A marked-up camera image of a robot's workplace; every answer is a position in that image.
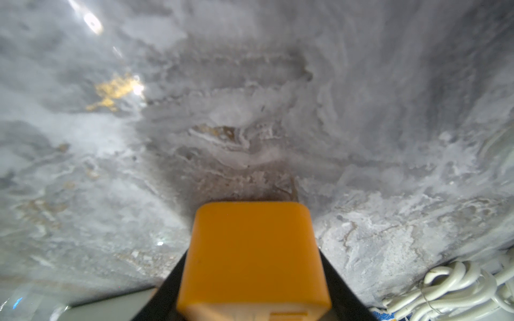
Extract white cube adapter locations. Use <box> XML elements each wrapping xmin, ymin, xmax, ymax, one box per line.
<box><xmin>58</xmin><ymin>288</ymin><xmax>158</xmax><ymax>321</ymax></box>

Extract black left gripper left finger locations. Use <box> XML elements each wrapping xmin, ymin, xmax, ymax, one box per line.
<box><xmin>132</xmin><ymin>252</ymin><xmax>187</xmax><ymax>321</ymax></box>

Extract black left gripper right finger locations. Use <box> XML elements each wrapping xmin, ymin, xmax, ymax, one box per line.
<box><xmin>319</xmin><ymin>250</ymin><xmax>377</xmax><ymax>321</ymax></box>

